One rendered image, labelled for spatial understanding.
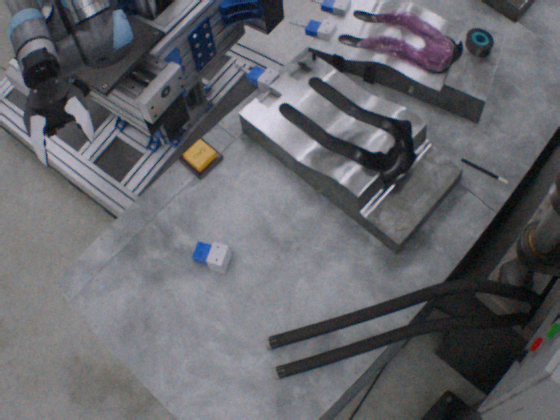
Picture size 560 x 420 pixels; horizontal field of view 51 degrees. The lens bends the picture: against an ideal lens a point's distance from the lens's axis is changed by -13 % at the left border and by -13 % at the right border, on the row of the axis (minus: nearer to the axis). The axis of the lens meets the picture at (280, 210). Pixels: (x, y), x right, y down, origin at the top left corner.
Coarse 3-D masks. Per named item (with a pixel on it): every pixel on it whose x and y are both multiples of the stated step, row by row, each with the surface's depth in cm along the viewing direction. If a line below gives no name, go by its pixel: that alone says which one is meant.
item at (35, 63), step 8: (40, 48) 89; (32, 56) 88; (40, 56) 88; (48, 56) 89; (24, 64) 88; (32, 64) 88; (40, 64) 89; (48, 64) 91; (32, 72) 90; (40, 72) 92; (48, 72) 95; (56, 72) 99; (32, 80) 94; (40, 80) 97
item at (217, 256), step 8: (184, 248) 151; (192, 248) 150; (200, 248) 149; (208, 248) 149; (216, 248) 148; (224, 248) 148; (192, 256) 149; (200, 256) 149; (208, 256) 148; (216, 256) 147; (224, 256) 147; (208, 264) 148; (216, 264) 146; (224, 264) 148; (224, 272) 150
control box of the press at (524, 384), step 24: (552, 312) 108; (552, 336) 80; (528, 360) 91; (552, 360) 71; (504, 384) 97; (528, 384) 78; (552, 384) 71; (432, 408) 207; (456, 408) 206; (480, 408) 104; (504, 408) 92; (528, 408) 84; (552, 408) 76
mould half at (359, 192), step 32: (320, 64) 163; (288, 96) 160; (320, 96) 159; (352, 96) 159; (256, 128) 157; (288, 128) 156; (352, 128) 154; (416, 128) 148; (288, 160) 157; (320, 160) 150; (352, 160) 146; (416, 160) 153; (448, 160) 152; (352, 192) 143; (384, 192) 150; (416, 192) 149; (448, 192) 153; (384, 224) 147; (416, 224) 146
